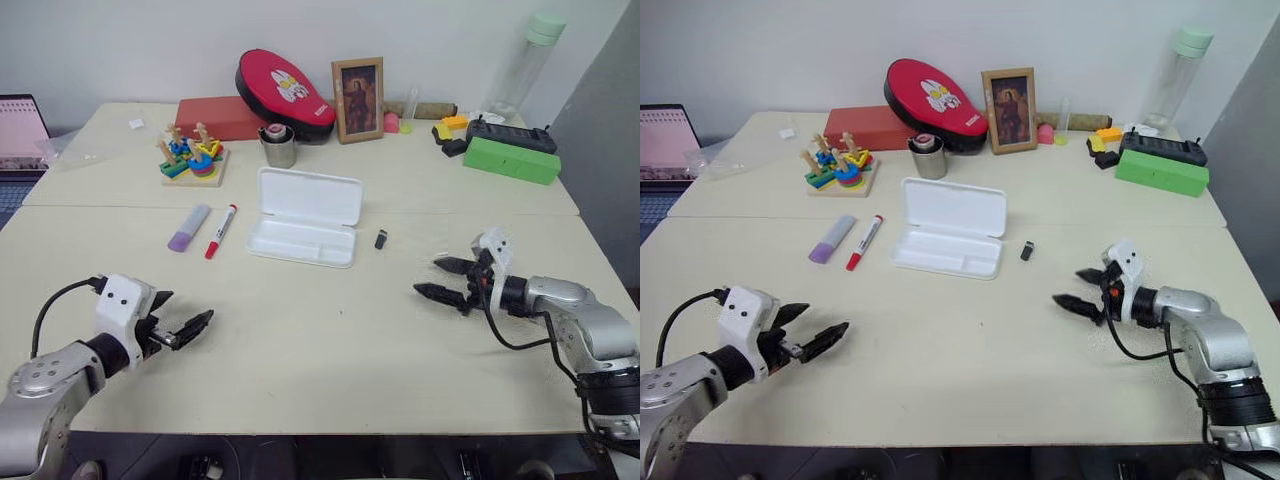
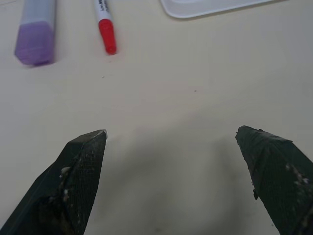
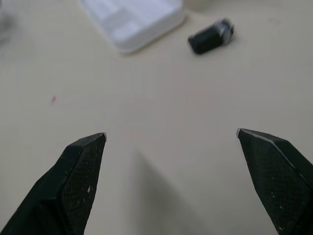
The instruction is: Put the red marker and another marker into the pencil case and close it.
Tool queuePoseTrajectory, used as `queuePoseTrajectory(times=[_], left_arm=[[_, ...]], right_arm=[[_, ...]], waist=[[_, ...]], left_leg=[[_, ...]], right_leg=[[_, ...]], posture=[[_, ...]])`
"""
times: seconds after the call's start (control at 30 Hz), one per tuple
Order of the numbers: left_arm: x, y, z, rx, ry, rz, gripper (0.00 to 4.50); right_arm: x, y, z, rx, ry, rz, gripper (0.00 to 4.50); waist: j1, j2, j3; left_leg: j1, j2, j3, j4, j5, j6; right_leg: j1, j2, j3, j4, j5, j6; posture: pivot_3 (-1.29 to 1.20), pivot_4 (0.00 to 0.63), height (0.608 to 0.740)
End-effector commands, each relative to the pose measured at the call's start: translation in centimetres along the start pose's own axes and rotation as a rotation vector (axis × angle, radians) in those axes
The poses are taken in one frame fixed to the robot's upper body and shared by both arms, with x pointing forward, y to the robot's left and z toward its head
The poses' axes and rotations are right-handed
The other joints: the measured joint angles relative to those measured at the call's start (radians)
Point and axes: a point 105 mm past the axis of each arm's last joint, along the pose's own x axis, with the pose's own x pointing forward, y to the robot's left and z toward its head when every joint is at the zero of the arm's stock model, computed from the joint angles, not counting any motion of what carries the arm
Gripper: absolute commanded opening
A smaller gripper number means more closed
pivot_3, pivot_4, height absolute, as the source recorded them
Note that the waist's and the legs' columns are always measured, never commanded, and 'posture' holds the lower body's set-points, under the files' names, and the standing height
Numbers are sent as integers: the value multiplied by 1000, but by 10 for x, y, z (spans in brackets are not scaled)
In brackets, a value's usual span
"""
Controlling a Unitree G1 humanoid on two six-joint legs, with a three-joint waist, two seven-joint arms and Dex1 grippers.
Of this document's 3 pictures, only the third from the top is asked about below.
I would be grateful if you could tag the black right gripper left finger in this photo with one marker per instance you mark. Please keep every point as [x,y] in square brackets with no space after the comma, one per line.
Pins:
[61,191]

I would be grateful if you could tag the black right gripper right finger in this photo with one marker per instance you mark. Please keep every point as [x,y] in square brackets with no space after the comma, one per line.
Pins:
[281,181]

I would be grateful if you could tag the white plastic tray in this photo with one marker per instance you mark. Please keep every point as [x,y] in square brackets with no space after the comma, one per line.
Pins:
[137,22]

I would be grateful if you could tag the small black cylindrical part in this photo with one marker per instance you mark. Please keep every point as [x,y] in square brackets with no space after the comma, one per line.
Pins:
[210,36]

